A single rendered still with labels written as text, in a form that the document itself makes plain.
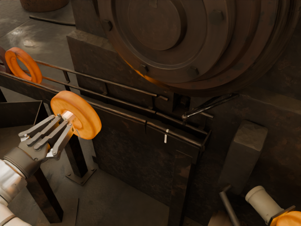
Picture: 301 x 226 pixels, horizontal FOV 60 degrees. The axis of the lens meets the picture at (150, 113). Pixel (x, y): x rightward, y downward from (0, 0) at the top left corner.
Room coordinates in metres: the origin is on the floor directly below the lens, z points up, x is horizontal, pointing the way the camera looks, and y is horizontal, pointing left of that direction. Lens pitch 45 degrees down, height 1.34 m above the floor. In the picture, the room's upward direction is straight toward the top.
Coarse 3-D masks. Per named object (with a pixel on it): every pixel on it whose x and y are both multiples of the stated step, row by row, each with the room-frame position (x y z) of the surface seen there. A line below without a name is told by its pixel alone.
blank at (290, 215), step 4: (292, 212) 0.27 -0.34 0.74; (296, 212) 0.27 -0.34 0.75; (300, 212) 0.27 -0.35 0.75; (284, 216) 0.27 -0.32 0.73; (288, 216) 0.26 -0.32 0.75; (292, 216) 0.26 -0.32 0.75; (296, 216) 0.25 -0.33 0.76; (300, 216) 0.25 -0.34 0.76; (280, 220) 0.27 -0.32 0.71; (284, 220) 0.26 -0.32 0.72; (288, 220) 0.25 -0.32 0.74; (292, 220) 0.25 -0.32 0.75; (296, 220) 0.24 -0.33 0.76; (300, 220) 0.24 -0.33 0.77; (276, 224) 0.27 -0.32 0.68; (280, 224) 0.26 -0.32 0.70; (284, 224) 0.25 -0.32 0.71; (288, 224) 0.25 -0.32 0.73; (292, 224) 0.24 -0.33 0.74; (296, 224) 0.24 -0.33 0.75; (300, 224) 0.23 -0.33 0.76
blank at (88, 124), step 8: (56, 96) 0.51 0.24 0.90; (64, 96) 0.50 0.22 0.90; (72, 96) 0.50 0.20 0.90; (56, 104) 0.51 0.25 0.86; (64, 104) 0.49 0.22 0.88; (72, 104) 0.48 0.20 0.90; (80, 104) 0.48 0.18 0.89; (88, 104) 0.49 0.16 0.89; (56, 112) 0.52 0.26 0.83; (72, 112) 0.48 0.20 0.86; (80, 112) 0.47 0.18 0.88; (88, 112) 0.47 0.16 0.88; (80, 120) 0.47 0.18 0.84; (88, 120) 0.46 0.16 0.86; (96, 120) 0.47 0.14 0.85; (80, 128) 0.48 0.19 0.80; (88, 128) 0.46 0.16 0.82; (96, 128) 0.46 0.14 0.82; (80, 136) 0.49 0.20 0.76; (88, 136) 0.47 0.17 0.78
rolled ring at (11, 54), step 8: (16, 48) 0.95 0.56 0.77; (8, 56) 0.96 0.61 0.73; (16, 56) 0.93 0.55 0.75; (24, 56) 0.92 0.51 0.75; (8, 64) 0.97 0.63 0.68; (16, 64) 0.98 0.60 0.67; (24, 64) 0.91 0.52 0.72; (32, 64) 0.91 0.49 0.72; (16, 72) 0.96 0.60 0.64; (24, 72) 0.98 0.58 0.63; (32, 72) 0.89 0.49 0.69; (40, 72) 0.91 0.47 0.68; (32, 80) 0.90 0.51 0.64; (40, 80) 0.91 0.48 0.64
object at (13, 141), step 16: (0, 112) 0.67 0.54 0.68; (16, 112) 0.68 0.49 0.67; (32, 112) 0.68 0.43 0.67; (0, 128) 0.67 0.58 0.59; (16, 128) 0.66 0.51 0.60; (0, 144) 0.59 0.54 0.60; (16, 144) 0.58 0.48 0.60; (32, 176) 0.55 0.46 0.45; (32, 192) 0.55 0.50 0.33; (48, 192) 0.57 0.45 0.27; (48, 208) 0.55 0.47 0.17; (64, 208) 0.63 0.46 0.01; (48, 224) 0.54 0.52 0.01; (64, 224) 0.54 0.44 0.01
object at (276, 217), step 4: (288, 208) 0.29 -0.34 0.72; (292, 208) 0.29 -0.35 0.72; (280, 212) 0.28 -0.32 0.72; (284, 212) 0.28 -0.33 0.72; (288, 212) 0.29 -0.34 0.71; (276, 216) 0.27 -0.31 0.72; (280, 216) 0.28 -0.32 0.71; (272, 220) 0.26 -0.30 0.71; (276, 220) 0.27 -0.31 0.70; (268, 224) 0.27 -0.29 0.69; (272, 224) 0.27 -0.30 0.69
